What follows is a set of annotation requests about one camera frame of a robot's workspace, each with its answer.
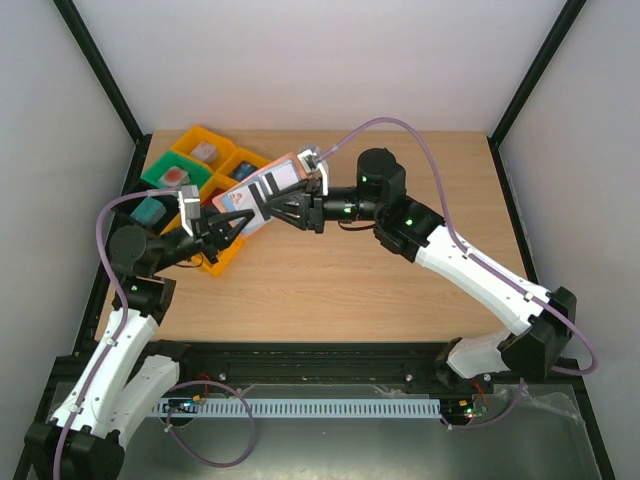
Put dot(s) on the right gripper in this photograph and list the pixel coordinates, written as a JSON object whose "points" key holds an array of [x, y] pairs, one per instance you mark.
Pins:
{"points": [[315, 206]]}

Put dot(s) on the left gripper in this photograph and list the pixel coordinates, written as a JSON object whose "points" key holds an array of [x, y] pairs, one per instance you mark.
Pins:
{"points": [[210, 230]]}

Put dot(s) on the white card with portrait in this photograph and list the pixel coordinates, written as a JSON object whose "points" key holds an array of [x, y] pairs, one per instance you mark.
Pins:
{"points": [[247, 196]]}

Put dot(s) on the pink leather card holder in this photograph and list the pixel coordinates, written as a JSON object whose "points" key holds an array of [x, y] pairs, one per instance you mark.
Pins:
{"points": [[277, 175]]}

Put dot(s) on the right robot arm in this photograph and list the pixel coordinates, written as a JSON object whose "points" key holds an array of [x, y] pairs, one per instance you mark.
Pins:
{"points": [[536, 321]]}

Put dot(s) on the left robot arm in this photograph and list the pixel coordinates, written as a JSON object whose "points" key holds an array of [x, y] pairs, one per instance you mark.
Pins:
{"points": [[87, 435]]}

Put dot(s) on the yellow bin with red cards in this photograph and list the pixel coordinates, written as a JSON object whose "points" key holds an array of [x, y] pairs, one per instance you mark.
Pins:
{"points": [[215, 185]]}

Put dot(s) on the blue card stack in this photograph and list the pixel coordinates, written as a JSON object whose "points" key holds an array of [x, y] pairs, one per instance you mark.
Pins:
{"points": [[243, 170]]}

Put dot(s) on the red-dot card stack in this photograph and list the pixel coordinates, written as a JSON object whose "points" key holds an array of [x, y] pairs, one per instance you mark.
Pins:
{"points": [[174, 177]]}

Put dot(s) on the yellow bin with blue cards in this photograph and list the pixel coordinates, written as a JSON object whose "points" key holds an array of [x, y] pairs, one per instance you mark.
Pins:
{"points": [[241, 154]]}

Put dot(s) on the teal card stack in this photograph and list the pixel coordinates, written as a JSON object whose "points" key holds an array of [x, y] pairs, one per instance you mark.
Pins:
{"points": [[149, 212]]}

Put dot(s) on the white card stack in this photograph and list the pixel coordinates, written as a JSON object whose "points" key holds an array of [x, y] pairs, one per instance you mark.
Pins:
{"points": [[205, 152]]}

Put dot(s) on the yellow bin near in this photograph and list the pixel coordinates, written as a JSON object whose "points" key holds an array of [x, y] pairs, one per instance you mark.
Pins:
{"points": [[222, 257]]}

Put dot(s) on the green bin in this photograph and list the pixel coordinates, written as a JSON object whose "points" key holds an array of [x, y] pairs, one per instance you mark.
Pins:
{"points": [[198, 171]]}

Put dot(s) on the yellow bin far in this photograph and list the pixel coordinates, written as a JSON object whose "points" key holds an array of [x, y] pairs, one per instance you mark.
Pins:
{"points": [[196, 134]]}

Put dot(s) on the black bin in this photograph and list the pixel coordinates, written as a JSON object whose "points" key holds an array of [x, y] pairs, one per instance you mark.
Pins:
{"points": [[124, 208]]}

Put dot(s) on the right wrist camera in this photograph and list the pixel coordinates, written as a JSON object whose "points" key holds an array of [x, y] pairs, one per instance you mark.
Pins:
{"points": [[314, 165]]}

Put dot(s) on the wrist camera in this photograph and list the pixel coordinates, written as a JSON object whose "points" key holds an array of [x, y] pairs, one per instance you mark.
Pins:
{"points": [[314, 165], [189, 206]]}

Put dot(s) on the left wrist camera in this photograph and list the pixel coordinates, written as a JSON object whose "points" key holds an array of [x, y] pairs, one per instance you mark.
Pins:
{"points": [[189, 206]]}

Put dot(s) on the black aluminium frame rail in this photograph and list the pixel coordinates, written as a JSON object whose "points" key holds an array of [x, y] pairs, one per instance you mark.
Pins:
{"points": [[243, 363]]}

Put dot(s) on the slotted cable duct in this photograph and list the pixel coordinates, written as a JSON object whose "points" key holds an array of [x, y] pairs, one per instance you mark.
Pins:
{"points": [[400, 408]]}

